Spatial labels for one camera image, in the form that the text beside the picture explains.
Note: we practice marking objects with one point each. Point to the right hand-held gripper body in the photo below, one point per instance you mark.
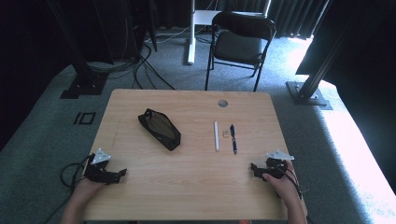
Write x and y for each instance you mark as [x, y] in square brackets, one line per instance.
[276, 166]

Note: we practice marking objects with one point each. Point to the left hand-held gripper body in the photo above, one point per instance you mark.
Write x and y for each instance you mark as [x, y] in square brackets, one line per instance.
[97, 172]

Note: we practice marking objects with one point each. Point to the blue pen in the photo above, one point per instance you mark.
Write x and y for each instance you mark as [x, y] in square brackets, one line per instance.
[233, 138]

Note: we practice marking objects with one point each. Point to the small beige eraser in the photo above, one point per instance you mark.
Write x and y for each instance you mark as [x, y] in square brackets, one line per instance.
[226, 133]

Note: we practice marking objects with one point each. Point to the white pen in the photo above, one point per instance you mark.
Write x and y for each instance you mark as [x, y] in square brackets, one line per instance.
[216, 136]

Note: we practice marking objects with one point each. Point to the black pencil case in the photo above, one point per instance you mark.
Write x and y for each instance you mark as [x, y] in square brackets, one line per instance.
[159, 129]

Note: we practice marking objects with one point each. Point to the person's left hand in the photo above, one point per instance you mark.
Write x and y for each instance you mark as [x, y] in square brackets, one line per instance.
[87, 188]

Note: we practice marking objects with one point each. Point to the person's right hand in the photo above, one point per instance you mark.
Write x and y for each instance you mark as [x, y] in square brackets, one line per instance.
[281, 185]

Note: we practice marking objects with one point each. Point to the black metal stand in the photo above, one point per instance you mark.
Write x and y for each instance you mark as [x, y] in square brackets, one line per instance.
[308, 93]
[82, 81]

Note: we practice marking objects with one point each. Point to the black folding chair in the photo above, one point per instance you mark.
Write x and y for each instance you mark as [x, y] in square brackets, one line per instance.
[239, 46]

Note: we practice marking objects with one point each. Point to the dark curtain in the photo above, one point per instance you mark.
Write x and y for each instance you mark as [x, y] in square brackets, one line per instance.
[292, 15]

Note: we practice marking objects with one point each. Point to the white desk frame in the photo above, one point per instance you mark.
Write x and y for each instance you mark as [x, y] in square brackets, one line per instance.
[191, 37]

